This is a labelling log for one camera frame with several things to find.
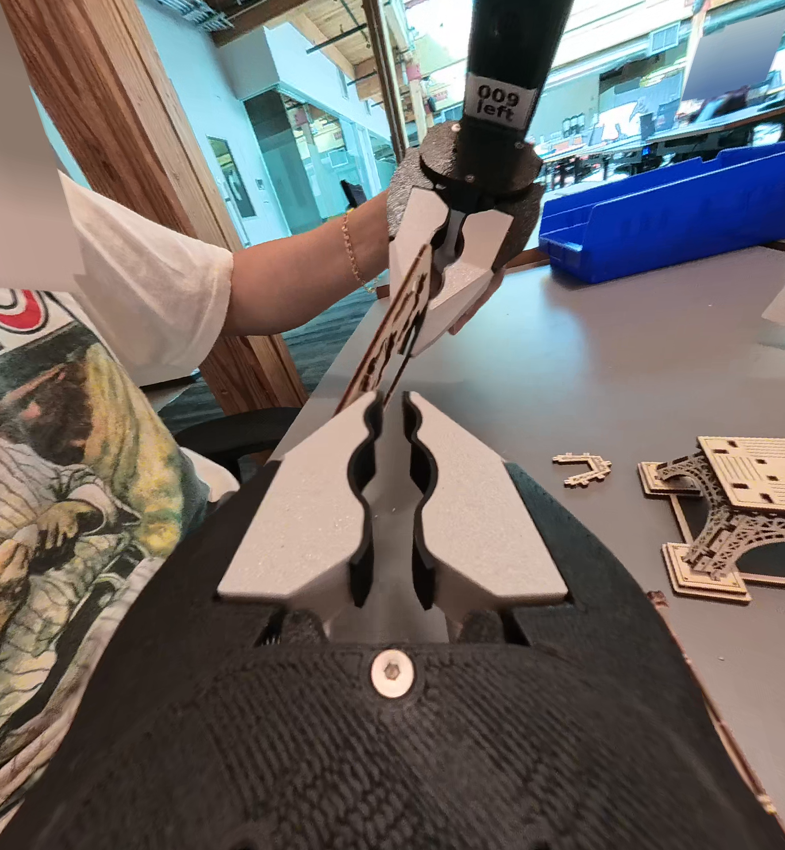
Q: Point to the person's left hand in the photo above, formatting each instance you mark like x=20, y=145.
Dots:
x=482, y=299

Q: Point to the black office chair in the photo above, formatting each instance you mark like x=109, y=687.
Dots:
x=246, y=431

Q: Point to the person's printed white shirt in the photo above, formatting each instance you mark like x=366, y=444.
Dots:
x=133, y=299

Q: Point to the wooden tower base model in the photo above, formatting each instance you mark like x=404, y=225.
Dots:
x=764, y=471

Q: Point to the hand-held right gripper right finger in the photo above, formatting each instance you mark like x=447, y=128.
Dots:
x=492, y=524

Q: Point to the person's left forearm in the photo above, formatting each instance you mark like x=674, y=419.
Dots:
x=286, y=279

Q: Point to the grey desk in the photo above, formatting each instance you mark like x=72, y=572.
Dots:
x=598, y=372

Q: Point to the small wooden truss piece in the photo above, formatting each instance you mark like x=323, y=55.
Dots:
x=601, y=465

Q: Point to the blue plastic bin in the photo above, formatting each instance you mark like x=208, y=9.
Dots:
x=664, y=219

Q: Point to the wooden puzzle sheet with cutouts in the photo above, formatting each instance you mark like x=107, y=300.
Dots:
x=396, y=312

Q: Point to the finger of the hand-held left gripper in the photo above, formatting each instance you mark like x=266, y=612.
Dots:
x=416, y=219
x=479, y=265

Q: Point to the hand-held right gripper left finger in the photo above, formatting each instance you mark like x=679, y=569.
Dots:
x=299, y=524

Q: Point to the wooden pillar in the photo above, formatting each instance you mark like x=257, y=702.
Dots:
x=133, y=133

